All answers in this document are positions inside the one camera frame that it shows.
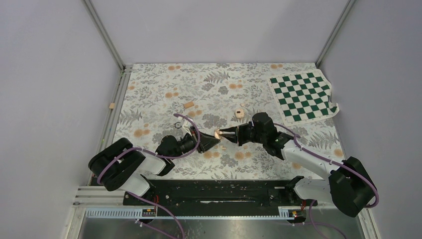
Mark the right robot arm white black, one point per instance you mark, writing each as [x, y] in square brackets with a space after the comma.
[343, 183]

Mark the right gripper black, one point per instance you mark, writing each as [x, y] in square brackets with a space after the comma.
[240, 130]

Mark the green white checkered mat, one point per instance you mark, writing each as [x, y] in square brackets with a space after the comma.
[303, 97]

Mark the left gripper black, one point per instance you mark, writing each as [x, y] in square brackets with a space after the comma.
[204, 138]

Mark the floral patterned table mat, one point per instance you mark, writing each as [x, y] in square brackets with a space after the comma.
[156, 92]

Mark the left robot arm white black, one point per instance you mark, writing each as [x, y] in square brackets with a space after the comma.
[121, 165]

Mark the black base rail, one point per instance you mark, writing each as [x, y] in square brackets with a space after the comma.
[217, 198]

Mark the blue poker chip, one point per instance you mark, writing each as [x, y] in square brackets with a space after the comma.
[178, 125]

